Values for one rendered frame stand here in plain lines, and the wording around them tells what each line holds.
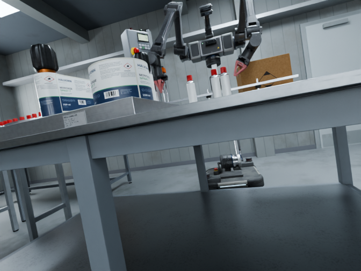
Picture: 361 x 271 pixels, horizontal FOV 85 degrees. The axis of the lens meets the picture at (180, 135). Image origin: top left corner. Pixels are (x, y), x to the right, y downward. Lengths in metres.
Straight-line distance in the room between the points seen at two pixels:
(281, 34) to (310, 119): 3.92
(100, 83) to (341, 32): 4.22
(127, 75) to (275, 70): 1.00
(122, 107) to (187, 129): 0.18
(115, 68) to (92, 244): 0.48
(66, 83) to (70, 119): 0.35
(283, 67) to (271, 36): 2.84
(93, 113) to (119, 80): 0.15
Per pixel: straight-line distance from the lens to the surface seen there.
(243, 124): 0.39
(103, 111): 0.53
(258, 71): 1.39
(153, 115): 0.38
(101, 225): 0.56
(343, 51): 4.47
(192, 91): 1.22
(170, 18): 1.46
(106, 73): 0.66
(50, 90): 0.89
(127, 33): 1.50
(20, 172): 1.92
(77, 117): 0.58
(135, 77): 0.66
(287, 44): 4.27
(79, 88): 0.96
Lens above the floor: 0.79
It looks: 3 degrees down
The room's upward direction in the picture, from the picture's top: 9 degrees counter-clockwise
